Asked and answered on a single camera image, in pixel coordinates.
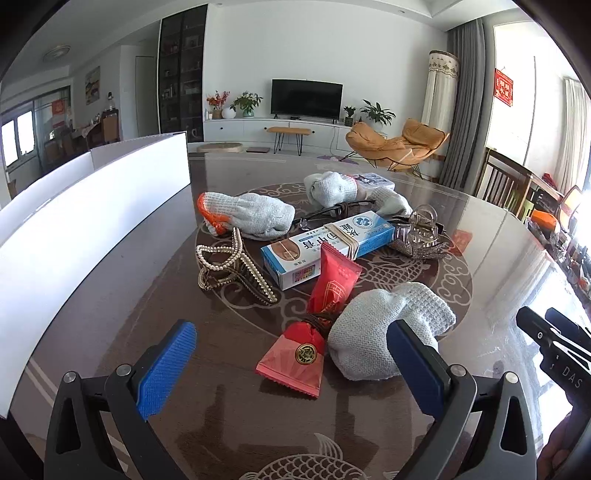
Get rhinestone hair claw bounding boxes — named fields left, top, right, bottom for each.
left=387, top=228, right=451, bottom=265

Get leafy potted plant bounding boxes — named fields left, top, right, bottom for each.
left=359, top=99, right=397, bottom=127

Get white television cabinet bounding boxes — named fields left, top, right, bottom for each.
left=203, top=117, right=370, bottom=155

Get orange cuffed knit glove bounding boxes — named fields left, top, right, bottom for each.
left=198, top=191, right=296, bottom=241

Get covered standing air conditioner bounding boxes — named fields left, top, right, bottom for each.
left=422, top=50, right=462, bottom=139

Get grey curtain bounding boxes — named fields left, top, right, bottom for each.
left=436, top=21, right=488, bottom=190

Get red flowers in vase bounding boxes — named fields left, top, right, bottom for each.
left=205, top=90, right=232, bottom=120

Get wooden dining chair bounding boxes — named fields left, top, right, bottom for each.
left=102, top=111, right=122, bottom=144

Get red wall hanging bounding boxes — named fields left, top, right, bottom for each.
left=494, top=68, right=515, bottom=107

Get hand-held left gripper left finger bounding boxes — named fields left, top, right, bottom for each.
left=44, top=319, right=198, bottom=480

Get flat screen television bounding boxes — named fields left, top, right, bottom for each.
left=270, top=78, right=344, bottom=121

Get white knit glove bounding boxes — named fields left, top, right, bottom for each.
left=304, top=171, right=361, bottom=208
left=329, top=281, right=458, bottom=382
left=369, top=185, right=413, bottom=217

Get dark glass display cabinet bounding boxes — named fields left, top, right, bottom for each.
left=158, top=4, right=207, bottom=141

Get wooden bench with metal legs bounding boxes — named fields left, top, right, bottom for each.
left=267, top=126, right=311, bottom=155

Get clear plastic hair claw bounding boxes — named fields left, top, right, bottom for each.
left=406, top=204, right=445, bottom=250

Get wooden dining table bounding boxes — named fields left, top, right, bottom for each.
left=69, top=121, right=105, bottom=149

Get framed wall painting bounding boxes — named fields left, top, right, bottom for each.
left=85, top=66, right=101, bottom=103

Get green plant in vase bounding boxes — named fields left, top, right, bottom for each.
left=229, top=91, right=264, bottom=118

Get red snack packet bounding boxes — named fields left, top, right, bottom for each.
left=255, top=242, right=364, bottom=399

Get orange lounge chair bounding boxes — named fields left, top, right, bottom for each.
left=345, top=119, right=451, bottom=178

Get white sheer curtain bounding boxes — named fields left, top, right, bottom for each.
left=554, top=76, right=591, bottom=195

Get cluttered wooden side table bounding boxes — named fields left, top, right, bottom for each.
left=522, top=173, right=591, bottom=289

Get white cardboard box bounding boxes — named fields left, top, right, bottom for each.
left=0, top=131, right=192, bottom=421

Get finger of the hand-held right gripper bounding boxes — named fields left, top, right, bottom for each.
left=516, top=306, right=591, bottom=407
left=545, top=308, right=591, bottom=349

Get clear tissue pack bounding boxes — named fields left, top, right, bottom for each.
left=353, top=172, right=396, bottom=191

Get black framed glasses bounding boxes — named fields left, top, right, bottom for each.
left=292, top=199, right=376, bottom=232

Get blue white ointment box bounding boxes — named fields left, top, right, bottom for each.
left=260, top=211, right=399, bottom=291

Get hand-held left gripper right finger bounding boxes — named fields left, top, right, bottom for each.
left=387, top=318, right=539, bottom=480

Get pearl hair claw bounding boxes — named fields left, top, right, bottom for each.
left=196, top=226, right=279, bottom=306

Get dark wooden chair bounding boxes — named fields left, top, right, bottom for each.
left=473, top=148, right=532, bottom=213

